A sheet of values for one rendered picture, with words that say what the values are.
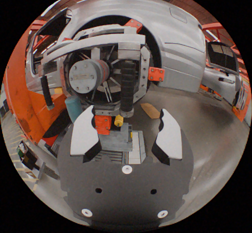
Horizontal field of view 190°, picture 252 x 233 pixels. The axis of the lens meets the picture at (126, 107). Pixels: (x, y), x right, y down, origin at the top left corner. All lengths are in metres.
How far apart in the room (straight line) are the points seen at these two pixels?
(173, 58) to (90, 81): 0.56
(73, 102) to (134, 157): 0.75
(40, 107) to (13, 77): 0.34
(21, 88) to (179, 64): 1.06
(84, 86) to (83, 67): 0.07
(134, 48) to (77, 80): 0.23
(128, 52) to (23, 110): 0.62
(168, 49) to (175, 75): 0.20
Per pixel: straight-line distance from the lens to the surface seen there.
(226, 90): 2.43
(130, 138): 0.94
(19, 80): 0.62
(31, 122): 0.65
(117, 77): 0.68
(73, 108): 0.44
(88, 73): 0.30
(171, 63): 0.64
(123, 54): 0.19
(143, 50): 0.42
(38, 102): 0.69
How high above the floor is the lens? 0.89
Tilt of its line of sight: 30 degrees down
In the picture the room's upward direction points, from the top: 2 degrees clockwise
